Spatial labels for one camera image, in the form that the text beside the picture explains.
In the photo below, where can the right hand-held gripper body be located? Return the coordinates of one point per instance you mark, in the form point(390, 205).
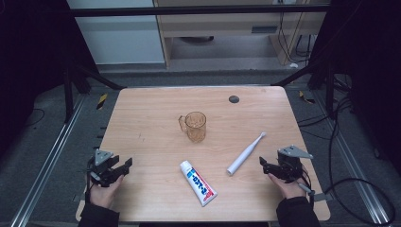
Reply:
point(290, 164)

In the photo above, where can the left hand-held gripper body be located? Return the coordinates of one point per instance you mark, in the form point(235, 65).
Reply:
point(101, 167)

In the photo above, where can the white electric toothbrush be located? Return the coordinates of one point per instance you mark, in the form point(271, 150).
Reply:
point(246, 153)

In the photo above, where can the white toothpaste tube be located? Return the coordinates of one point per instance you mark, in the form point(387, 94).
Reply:
point(198, 183)

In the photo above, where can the clear amber glass cup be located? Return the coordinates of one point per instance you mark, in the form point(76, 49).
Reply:
point(195, 126)

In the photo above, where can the person's right hand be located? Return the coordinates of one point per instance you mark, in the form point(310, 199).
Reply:
point(288, 187)

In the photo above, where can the person's left hand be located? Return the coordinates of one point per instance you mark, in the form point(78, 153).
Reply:
point(105, 195)

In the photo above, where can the yellow black striped tape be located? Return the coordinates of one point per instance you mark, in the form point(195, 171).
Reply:
point(305, 98)
point(101, 101)

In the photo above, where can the grey round table grommet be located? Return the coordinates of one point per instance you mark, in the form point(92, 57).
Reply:
point(234, 99)

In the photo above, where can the black metal stand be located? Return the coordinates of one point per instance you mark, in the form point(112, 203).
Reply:
point(75, 85)
point(321, 78)

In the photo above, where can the white cabinet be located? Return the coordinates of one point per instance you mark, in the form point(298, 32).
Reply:
point(119, 34)

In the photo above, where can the light wooden desk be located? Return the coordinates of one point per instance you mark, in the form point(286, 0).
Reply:
point(220, 28)

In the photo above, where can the grey table bracket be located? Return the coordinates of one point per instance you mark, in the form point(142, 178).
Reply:
point(323, 197)
point(77, 198)

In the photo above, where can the aluminium floor rail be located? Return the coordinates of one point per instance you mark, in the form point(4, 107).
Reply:
point(353, 164)
point(47, 164)

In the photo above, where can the black horizontal frame bar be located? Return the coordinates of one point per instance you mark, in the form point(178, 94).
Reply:
point(195, 11)

